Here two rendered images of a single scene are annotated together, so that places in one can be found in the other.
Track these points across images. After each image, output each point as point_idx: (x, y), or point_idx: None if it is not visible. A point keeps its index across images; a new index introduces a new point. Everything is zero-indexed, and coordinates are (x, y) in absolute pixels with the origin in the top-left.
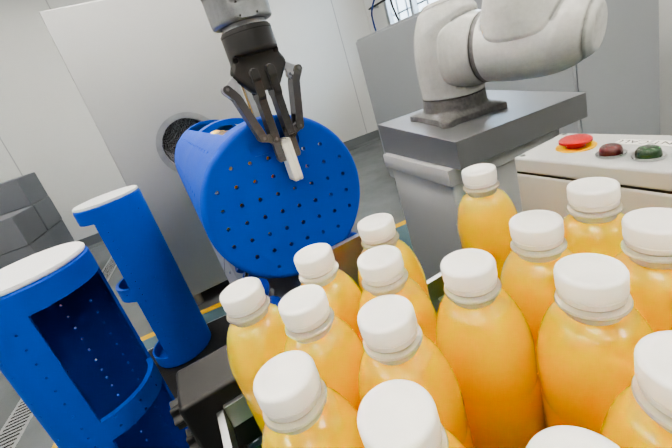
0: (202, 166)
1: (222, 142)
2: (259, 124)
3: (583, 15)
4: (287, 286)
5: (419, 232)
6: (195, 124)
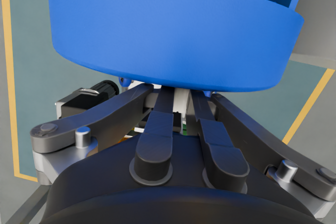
0: None
1: (76, 56)
2: (139, 121)
3: None
4: None
5: None
6: None
